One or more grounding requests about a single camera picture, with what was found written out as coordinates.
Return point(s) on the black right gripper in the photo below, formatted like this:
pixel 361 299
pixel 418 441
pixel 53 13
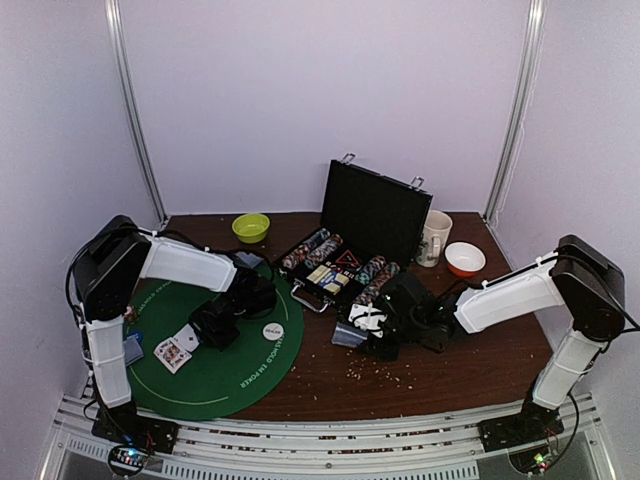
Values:
pixel 382 340

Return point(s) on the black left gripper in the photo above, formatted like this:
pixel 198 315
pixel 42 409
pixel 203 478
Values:
pixel 219 342

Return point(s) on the face-up ace diamond card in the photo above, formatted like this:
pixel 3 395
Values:
pixel 186 337

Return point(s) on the face-up king card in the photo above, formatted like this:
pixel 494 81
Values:
pixel 172 355

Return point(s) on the white dealer button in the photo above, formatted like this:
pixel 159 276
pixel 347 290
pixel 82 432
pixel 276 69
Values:
pixel 273 331

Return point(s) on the blue small blind button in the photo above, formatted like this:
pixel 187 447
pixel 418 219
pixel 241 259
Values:
pixel 138 336

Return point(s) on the grey playing card deck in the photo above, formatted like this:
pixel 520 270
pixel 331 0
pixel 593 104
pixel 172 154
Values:
pixel 347 336

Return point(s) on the small poker chip stack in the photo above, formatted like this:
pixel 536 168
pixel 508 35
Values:
pixel 131 315

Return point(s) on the dealt card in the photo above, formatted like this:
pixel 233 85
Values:
pixel 247 259
pixel 132 351

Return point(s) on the black poker chip case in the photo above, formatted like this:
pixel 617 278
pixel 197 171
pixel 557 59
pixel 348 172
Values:
pixel 375 215

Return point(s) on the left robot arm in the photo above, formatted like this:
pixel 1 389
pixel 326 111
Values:
pixel 101 280

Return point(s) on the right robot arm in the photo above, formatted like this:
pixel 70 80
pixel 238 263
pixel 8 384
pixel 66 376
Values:
pixel 574 275

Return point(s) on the green round poker mat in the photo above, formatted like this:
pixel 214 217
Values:
pixel 213 383

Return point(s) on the poker chip row right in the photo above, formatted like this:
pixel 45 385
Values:
pixel 374 275

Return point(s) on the poker chip row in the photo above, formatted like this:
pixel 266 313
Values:
pixel 319 254
pixel 294 258
pixel 374 275

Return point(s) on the orange white bowl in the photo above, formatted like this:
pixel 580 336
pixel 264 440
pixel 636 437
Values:
pixel 464 260

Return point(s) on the poker chip row far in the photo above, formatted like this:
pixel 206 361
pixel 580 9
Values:
pixel 294 258

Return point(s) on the beige cup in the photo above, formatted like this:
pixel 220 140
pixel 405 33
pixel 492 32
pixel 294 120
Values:
pixel 435 234

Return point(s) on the lime green bowl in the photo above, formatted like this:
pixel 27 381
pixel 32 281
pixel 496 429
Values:
pixel 251 228

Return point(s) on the blue boxed card deck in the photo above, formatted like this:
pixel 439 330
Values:
pixel 328 279

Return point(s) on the black red triangle token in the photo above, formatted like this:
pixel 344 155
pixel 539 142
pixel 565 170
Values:
pixel 348 260

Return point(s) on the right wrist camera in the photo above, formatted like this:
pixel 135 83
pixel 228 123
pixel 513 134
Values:
pixel 403 293

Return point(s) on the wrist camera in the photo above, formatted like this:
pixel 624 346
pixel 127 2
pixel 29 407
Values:
pixel 403 293
pixel 254 298

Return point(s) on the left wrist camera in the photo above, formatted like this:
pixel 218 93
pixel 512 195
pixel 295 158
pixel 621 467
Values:
pixel 254 298

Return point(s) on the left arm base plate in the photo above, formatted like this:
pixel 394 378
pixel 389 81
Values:
pixel 148 434

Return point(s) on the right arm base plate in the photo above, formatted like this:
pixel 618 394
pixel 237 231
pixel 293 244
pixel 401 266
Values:
pixel 516 430

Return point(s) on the left aluminium post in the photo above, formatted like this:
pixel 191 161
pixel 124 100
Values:
pixel 118 42

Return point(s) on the aluminium post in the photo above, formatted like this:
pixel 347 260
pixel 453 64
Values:
pixel 118 42
pixel 530 57

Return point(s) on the right aluminium post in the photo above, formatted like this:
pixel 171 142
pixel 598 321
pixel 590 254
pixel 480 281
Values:
pixel 530 57

